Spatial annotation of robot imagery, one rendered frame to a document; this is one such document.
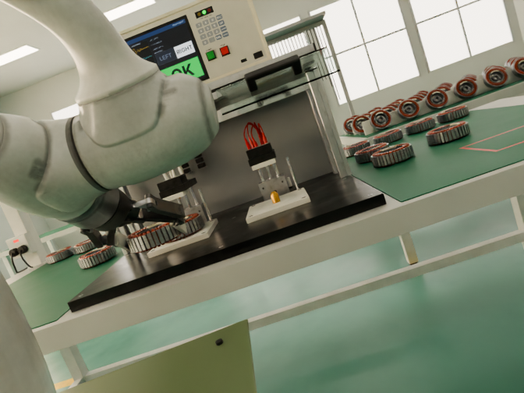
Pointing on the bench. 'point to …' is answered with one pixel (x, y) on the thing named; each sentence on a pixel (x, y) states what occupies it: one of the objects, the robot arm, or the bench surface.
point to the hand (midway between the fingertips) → (154, 234)
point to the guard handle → (273, 70)
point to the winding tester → (216, 34)
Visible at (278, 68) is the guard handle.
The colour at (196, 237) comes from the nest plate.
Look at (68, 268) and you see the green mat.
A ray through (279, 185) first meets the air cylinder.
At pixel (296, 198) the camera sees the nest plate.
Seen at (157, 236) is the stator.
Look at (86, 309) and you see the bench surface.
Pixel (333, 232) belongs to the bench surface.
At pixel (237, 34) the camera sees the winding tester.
